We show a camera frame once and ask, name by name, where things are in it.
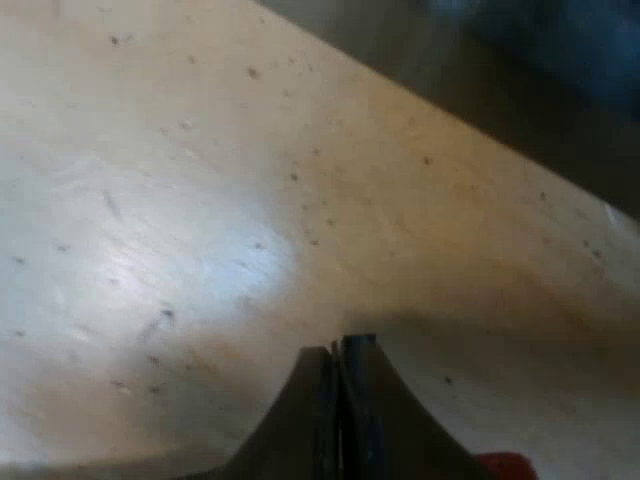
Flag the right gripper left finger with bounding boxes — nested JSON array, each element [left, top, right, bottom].
[[218, 345, 343, 480]]

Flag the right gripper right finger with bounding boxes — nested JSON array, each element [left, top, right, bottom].
[[338, 333, 496, 480]]

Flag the filter holder with red-ended handle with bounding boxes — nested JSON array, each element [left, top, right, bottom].
[[474, 451, 539, 480]]

